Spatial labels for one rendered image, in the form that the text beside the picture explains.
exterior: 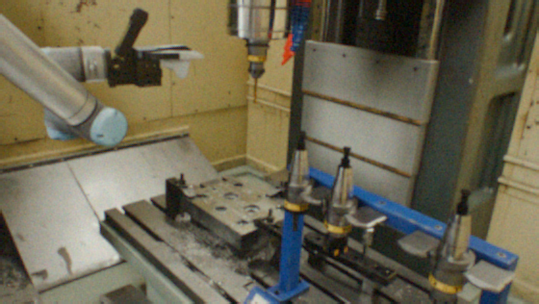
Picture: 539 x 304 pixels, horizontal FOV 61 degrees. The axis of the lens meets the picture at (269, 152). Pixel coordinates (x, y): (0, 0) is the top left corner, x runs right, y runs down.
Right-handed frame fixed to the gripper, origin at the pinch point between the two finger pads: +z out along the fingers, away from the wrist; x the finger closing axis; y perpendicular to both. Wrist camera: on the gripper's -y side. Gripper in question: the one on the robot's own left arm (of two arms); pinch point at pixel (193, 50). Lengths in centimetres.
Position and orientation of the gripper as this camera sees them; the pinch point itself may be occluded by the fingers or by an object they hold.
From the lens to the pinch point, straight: 111.5
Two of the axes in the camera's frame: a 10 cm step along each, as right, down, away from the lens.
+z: 9.1, -1.3, 3.9
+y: -0.2, 9.3, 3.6
